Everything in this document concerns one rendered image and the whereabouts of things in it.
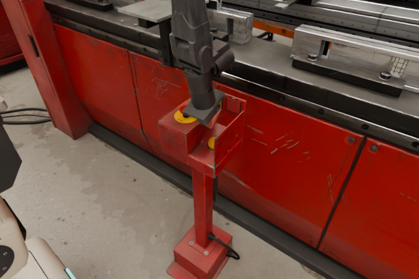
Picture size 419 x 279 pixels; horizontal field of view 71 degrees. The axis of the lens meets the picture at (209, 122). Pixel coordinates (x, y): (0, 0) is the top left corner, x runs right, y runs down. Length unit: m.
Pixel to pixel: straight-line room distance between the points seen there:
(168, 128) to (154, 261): 0.78
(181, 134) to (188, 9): 0.37
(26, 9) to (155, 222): 1.22
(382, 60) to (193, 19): 0.56
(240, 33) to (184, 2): 0.54
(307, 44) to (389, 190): 0.49
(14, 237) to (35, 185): 1.22
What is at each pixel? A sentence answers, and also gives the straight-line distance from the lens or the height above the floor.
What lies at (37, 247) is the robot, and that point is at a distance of 1.32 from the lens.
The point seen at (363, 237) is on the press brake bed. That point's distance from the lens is 1.18.
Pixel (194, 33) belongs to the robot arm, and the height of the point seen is 1.09.
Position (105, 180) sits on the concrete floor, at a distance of 1.81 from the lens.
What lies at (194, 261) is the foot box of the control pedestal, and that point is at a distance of 1.32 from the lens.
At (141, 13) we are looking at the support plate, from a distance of 1.00.
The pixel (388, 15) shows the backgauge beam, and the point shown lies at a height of 0.98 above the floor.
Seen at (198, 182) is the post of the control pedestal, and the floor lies 0.53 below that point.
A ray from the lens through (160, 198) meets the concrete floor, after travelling 1.65.
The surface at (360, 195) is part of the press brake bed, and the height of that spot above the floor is 0.55.
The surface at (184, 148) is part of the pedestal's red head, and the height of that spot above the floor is 0.72.
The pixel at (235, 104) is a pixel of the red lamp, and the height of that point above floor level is 0.82.
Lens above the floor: 1.29
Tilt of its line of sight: 38 degrees down
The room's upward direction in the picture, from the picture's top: straight up
